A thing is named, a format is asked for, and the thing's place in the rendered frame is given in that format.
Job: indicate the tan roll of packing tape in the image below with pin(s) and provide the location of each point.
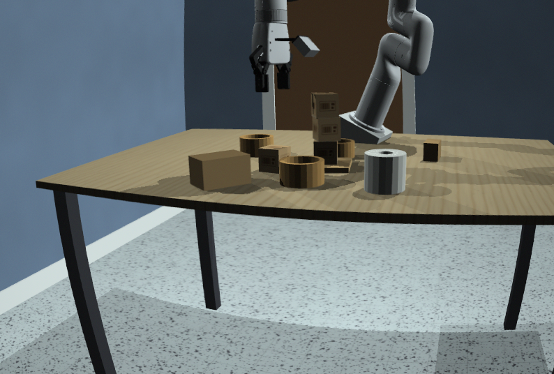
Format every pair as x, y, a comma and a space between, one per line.
301, 171

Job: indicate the grey cylinder with center hole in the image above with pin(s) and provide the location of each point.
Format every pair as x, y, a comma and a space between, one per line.
384, 171

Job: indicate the brown rectangular block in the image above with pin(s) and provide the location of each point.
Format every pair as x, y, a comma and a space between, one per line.
220, 169

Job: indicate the tan wooden ring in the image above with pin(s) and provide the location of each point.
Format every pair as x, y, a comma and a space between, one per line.
250, 146
346, 150

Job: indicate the brown cardboard box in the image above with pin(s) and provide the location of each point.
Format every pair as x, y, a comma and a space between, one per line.
270, 155
326, 129
326, 150
324, 105

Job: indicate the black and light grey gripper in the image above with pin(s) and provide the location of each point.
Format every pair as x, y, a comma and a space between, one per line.
265, 47

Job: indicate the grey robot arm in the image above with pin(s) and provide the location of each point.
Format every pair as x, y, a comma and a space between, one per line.
394, 52

